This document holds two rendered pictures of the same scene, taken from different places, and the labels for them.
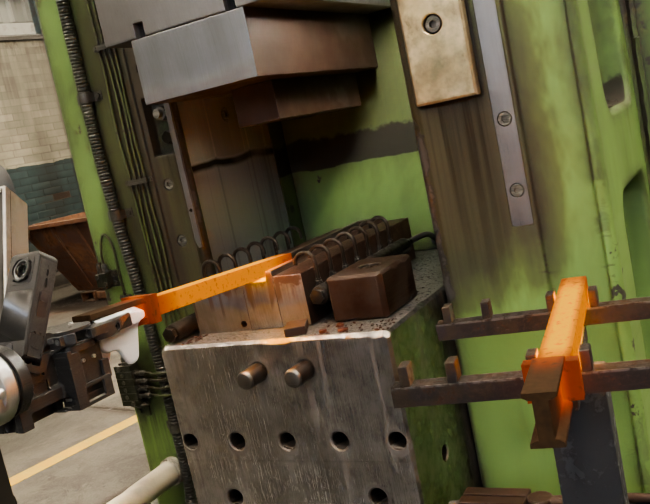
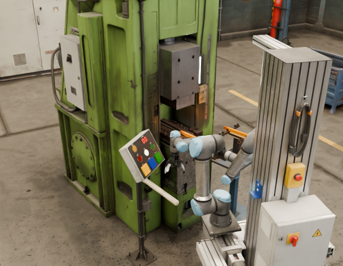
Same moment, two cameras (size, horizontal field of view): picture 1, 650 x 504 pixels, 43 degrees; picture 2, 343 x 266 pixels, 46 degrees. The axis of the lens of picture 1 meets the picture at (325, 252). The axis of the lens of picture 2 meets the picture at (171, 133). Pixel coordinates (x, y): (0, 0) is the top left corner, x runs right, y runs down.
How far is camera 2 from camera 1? 3.37 m
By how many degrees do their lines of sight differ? 67
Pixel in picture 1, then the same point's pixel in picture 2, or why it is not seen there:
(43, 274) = not seen: hidden behind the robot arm
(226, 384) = (187, 153)
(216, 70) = (188, 103)
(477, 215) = (201, 119)
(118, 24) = (174, 96)
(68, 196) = not seen: outside the picture
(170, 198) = (155, 124)
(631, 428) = not seen: hidden behind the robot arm
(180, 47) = (184, 100)
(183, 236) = (156, 131)
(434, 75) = (202, 99)
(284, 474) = (192, 165)
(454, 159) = (200, 111)
